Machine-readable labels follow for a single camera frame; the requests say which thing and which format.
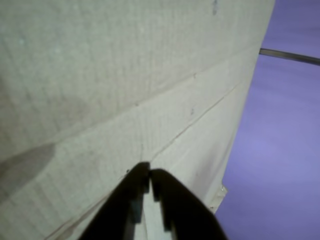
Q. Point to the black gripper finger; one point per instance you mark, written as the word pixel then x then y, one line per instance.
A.
pixel 120 212
pixel 185 215

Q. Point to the brown cardboard sheet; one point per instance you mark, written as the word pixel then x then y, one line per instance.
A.
pixel 100 75

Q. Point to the thin grey rod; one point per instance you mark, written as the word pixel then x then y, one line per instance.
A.
pixel 287 55

